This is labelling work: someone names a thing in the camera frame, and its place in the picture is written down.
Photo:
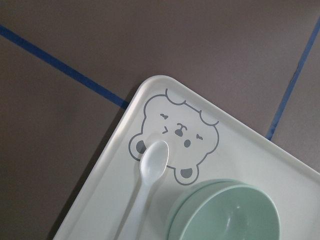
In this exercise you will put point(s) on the green bowl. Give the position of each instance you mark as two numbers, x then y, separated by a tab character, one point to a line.
240	213
183	213

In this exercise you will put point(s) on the white plastic spoon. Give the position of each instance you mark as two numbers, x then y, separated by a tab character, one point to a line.
152	167

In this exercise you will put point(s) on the pale green serving tray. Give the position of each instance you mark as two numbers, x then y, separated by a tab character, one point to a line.
205	143

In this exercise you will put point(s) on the green bowl on tray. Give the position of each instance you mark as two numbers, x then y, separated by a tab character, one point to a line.
183	213

